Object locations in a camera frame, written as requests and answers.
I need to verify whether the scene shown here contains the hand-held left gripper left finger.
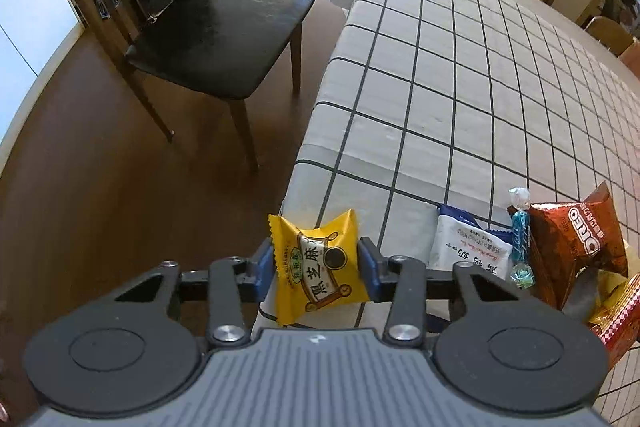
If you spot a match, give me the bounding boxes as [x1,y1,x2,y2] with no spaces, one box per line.
[114,241,276,349]

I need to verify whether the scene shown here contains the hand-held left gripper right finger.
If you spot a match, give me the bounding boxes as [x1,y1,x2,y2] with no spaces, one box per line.
[357,236,523,349]

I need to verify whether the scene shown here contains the red brown cookie packet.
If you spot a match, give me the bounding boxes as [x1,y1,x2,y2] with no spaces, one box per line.
[507,182,630,310]

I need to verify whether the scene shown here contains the yellow red snack packet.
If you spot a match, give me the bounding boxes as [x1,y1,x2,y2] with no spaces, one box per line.
[587,272,640,370]

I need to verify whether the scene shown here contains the white snack packet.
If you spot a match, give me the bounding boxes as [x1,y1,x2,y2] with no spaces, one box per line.
[429,204,516,280]

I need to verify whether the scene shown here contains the blue wrapped candy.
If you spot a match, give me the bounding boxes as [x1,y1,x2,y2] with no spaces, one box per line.
[507,187,536,290]

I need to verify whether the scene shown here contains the white checked tablecloth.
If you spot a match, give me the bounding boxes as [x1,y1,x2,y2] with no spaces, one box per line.
[252,0,640,427]

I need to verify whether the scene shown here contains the wooden chair black seat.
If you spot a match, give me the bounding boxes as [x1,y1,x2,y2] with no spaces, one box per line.
[59,0,317,172]

